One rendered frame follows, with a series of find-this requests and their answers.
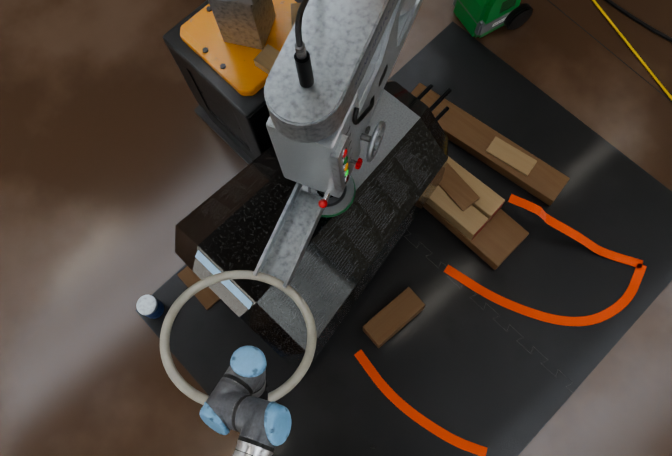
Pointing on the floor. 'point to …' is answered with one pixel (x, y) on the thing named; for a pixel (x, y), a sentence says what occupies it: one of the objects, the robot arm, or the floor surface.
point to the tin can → (150, 306)
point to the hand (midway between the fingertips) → (243, 413)
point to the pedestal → (223, 97)
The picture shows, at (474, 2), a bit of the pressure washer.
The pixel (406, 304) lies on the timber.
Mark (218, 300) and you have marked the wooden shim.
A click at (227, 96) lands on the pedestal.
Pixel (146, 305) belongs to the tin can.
